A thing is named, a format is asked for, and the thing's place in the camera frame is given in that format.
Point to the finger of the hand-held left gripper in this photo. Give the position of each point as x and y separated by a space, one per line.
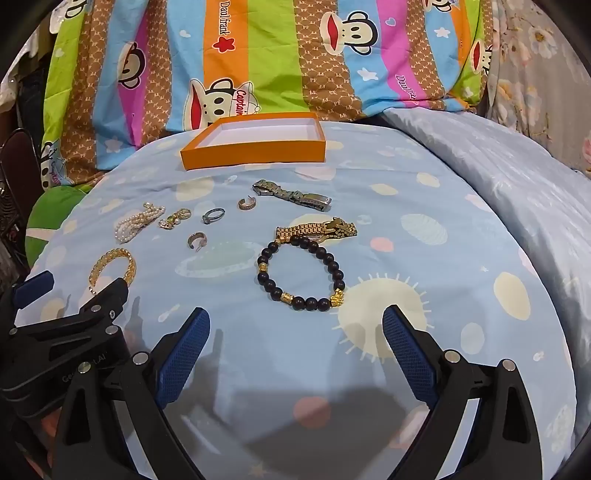
33 287
104 302

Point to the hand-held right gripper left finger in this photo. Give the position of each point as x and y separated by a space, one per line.
182 357

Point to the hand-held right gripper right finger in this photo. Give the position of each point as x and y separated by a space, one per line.
408 357

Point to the gold charm earring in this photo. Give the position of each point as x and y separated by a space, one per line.
165 224

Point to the small hoop earring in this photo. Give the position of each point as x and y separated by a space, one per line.
240 204
190 241

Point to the gold watch band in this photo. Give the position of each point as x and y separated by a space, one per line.
300 229

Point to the silver watch band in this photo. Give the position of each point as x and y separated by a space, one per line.
277 190

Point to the orange cardboard box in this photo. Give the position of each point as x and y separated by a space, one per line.
254 154

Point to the green pillow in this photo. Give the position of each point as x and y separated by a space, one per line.
51 217

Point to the dark furniture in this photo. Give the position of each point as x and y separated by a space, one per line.
14 157

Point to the light blue planet print blanket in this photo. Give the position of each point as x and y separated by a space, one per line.
415 207

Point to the pale blue quilt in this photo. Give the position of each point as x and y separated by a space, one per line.
508 175

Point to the striped monkey print blanket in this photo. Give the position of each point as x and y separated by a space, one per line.
277 46

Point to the grey floral cloth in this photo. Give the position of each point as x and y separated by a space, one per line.
531 69

